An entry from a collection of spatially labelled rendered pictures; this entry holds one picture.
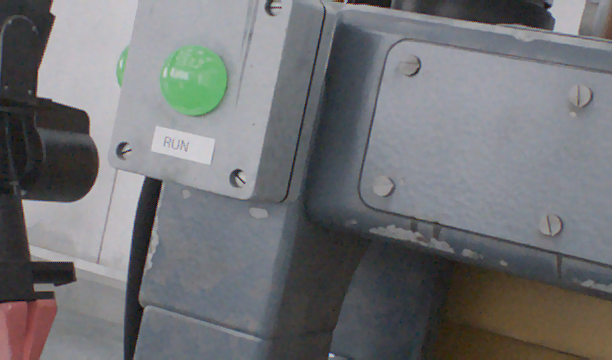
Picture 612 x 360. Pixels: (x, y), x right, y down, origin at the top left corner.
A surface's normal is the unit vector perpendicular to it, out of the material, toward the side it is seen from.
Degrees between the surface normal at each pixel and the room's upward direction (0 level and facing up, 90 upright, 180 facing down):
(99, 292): 90
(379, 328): 90
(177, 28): 90
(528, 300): 90
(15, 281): 63
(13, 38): 80
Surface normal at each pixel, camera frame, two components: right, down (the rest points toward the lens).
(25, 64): 0.86, 0.04
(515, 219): -0.43, -0.04
